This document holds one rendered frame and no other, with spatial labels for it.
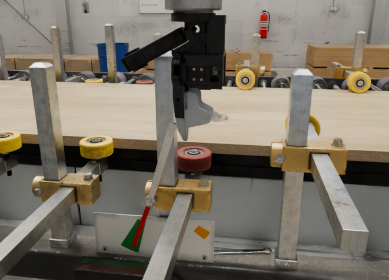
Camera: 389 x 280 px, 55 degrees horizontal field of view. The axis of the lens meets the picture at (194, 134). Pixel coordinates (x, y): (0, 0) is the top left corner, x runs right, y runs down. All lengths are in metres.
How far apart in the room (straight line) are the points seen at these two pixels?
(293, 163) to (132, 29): 7.54
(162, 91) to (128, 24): 7.47
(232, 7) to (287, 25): 1.15
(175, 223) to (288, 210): 0.24
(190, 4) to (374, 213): 0.72
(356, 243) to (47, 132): 0.60
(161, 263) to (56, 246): 0.41
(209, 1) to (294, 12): 7.32
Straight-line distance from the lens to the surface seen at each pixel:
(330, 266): 0.88
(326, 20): 7.99
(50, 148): 0.83
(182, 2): 0.57
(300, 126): 0.71
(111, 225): 0.84
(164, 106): 0.71
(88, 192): 0.82
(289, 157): 0.72
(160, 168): 0.70
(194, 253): 0.83
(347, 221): 0.51
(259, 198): 1.00
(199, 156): 0.82
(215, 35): 0.59
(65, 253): 0.91
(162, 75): 0.70
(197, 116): 0.62
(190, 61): 0.59
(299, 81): 0.69
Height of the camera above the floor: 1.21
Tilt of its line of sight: 18 degrees down
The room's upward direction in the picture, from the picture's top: straight up
